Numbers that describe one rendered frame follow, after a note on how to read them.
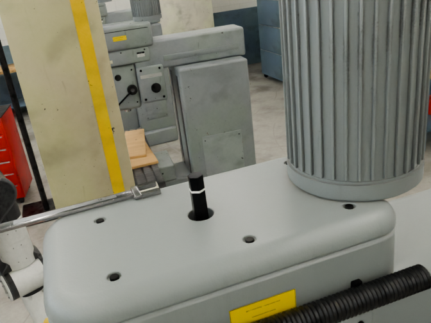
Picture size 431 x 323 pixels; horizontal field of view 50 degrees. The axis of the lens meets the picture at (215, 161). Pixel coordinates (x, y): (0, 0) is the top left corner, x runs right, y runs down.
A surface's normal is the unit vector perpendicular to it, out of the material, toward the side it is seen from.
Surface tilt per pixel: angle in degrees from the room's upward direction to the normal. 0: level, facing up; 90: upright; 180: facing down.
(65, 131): 90
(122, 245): 0
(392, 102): 90
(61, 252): 0
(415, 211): 0
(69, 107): 90
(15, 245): 90
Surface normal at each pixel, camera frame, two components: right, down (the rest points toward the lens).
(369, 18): -0.10, 0.41
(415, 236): -0.11, -0.91
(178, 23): 0.33, 0.34
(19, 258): 0.63, 0.24
